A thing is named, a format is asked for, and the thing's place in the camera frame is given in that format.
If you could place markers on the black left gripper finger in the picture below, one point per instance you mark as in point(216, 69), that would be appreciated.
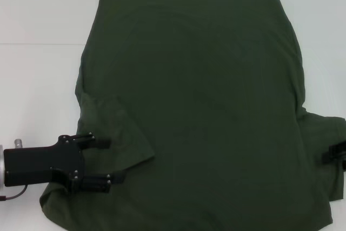
point(100, 182)
point(94, 142)

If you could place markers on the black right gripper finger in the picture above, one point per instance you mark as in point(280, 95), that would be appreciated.
point(335, 154)

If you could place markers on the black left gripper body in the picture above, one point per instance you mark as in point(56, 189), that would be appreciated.
point(43, 163)

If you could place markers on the dark green shirt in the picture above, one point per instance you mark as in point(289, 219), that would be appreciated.
point(189, 85)

